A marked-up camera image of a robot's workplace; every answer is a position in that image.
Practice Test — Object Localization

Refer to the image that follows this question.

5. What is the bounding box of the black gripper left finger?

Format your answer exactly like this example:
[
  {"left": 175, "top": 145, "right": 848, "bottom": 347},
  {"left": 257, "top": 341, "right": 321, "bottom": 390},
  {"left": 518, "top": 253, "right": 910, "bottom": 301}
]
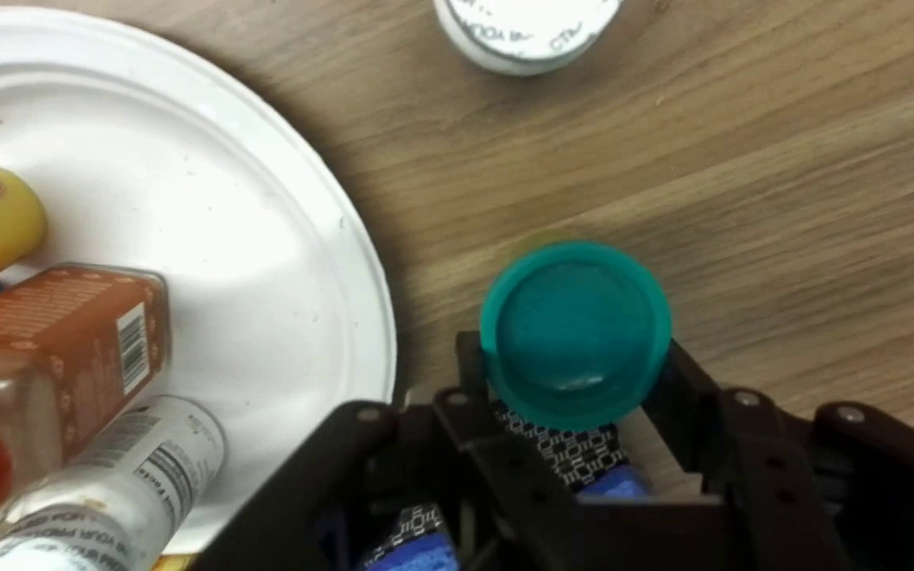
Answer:
[{"left": 185, "top": 329, "right": 629, "bottom": 571}]

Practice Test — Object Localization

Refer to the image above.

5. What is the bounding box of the spice bottle red lid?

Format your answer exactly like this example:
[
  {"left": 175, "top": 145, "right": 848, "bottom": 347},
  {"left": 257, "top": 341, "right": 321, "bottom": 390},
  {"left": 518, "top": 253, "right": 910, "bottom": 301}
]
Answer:
[{"left": 0, "top": 262, "right": 175, "bottom": 553}]

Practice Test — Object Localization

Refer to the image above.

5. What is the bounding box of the white paper plate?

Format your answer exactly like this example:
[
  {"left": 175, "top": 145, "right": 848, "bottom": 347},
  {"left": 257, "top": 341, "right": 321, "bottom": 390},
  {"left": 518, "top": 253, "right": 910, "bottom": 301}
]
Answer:
[{"left": 0, "top": 4, "right": 403, "bottom": 559}]

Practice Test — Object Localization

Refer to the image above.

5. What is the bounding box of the white supplement bottle green label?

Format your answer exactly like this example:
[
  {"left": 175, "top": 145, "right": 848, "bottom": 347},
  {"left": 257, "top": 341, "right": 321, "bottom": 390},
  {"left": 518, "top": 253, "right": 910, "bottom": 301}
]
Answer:
[{"left": 0, "top": 392, "right": 227, "bottom": 571}]

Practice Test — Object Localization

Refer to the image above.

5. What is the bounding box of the dough can green lid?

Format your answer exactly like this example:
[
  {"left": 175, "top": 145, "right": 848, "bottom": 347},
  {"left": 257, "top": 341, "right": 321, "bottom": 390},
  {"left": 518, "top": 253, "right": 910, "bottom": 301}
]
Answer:
[{"left": 477, "top": 237, "right": 676, "bottom": 434}]

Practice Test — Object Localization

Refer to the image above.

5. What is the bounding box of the blue and black patterned box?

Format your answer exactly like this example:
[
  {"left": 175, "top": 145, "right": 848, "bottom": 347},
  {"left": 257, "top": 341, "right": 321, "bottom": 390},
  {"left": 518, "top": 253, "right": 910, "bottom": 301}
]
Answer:
[{"left": 357, "top": 407, "right": 657, "bottom": 571}]

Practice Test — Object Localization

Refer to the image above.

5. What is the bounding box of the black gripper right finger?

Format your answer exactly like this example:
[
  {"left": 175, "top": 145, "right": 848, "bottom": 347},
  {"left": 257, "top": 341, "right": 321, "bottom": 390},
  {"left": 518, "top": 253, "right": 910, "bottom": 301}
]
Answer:
[{"left": 644, "top": 337, "right": 914, "bottom": 571}]

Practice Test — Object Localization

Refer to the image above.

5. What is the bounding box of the white pill bottle grey label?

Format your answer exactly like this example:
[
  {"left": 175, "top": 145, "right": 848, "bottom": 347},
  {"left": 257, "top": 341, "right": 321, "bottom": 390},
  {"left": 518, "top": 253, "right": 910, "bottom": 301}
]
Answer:
[{"left": 430, "top": 0, "right": 626, "bottom": 79}]

